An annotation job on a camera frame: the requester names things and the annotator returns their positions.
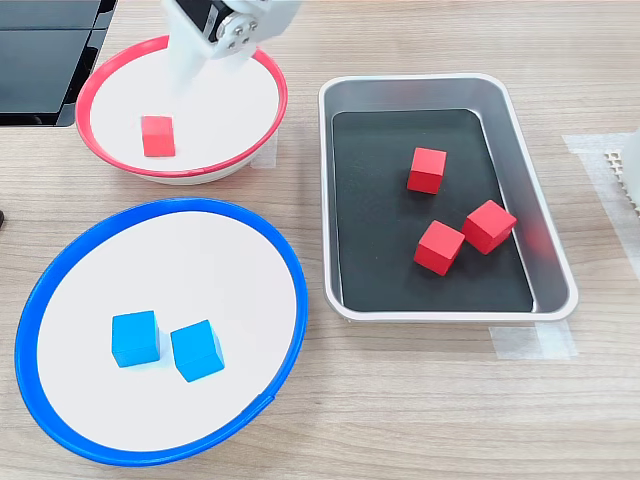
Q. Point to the red cube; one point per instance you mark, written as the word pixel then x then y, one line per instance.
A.
pixel 439 248
pixel 426 170
pixel 158 136
pixel 489 227

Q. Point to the blue cube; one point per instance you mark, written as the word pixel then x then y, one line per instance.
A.
pixel 135 340
pixel 197 351

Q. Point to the red-rimmed white plate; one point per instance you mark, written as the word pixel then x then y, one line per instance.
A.
pixel 225 125

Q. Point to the clear tape strip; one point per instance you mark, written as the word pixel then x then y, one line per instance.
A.
pixel 267 155
pixel 515 342

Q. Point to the black glossy panel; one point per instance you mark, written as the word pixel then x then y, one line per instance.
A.
pixel 40 75

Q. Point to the black tray mat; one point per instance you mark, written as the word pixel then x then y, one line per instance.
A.
pixel 380 150

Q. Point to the blue-rimmed white plate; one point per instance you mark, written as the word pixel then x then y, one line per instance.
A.
pixel 200 275

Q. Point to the steel tray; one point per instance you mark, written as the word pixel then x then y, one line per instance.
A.
pixel 525 165

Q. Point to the translucent pale sheet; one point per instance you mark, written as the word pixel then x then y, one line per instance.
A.
pixel 595 165

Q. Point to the pale perforated base plate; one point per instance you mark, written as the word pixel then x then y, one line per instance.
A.
pixel 614 161

